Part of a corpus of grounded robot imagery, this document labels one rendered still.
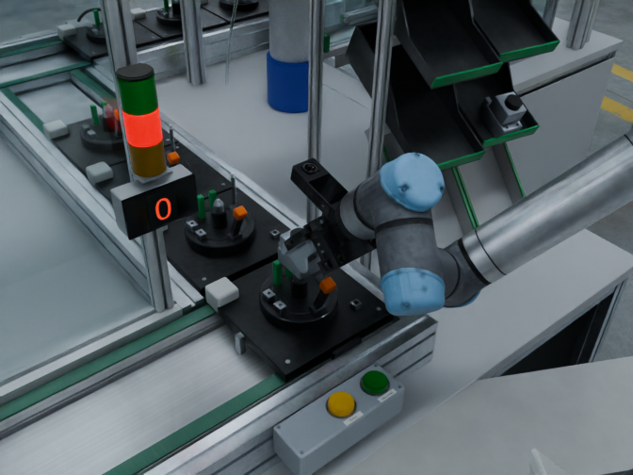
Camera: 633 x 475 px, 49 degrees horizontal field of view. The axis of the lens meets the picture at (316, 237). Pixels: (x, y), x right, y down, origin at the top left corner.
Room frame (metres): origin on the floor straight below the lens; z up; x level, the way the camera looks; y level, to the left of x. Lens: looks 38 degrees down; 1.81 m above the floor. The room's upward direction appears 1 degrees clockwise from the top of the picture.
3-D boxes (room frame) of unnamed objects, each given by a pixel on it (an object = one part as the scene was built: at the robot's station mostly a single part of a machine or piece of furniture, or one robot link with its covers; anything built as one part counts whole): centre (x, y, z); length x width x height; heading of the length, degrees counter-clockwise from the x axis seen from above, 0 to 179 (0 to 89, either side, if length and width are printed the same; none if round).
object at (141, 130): (0.87, 0.25, 1.33); 0.05 x 0.05 x 0.05
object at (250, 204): (1.10, 0.19, 1.01); 0.24 x 0.24 x 0.13; 40
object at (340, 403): (0.68, -0.04, 0.96); 0.04 x 0.04 x 0.02
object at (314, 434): (0.68, -0.04, 0.93); 0.21 x 0.07 x 0.06; 130
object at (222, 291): (0.92, 0.17, 0.97); 0.05 x 0.05 x 0.04; 40
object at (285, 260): (0.91, 0.03, 1.09); 0.08 x 0.04 x 0.07; 40
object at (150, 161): (0.87, 0.25, 1.28); 0.05 x 0.05 x 0.05
